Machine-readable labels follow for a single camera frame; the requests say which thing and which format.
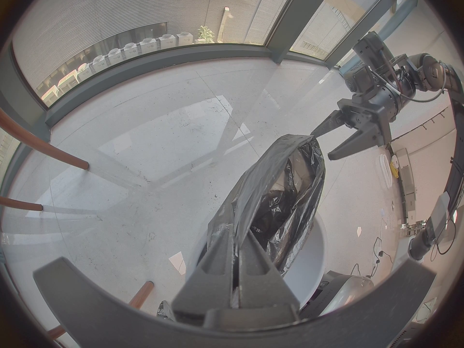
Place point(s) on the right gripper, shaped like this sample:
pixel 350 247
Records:
pixel 373 112

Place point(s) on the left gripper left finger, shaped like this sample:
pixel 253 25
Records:
pixel 214 277

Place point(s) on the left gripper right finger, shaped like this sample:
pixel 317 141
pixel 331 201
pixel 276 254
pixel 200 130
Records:
pixel 259 281

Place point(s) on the black plastic bag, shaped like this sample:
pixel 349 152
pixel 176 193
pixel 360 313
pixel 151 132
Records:
pixel 261 179

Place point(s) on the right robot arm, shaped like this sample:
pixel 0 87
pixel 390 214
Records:
pixel 427 74

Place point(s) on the white trash bin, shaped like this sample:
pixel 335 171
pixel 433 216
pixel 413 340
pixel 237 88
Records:
pixel 311 252

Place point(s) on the window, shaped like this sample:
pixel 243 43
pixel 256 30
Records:
pixel 284 24

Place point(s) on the white cushioned wooden chair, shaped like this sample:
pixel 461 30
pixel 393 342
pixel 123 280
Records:
pixel 69 158

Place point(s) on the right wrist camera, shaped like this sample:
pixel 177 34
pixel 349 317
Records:
pixel 362 80

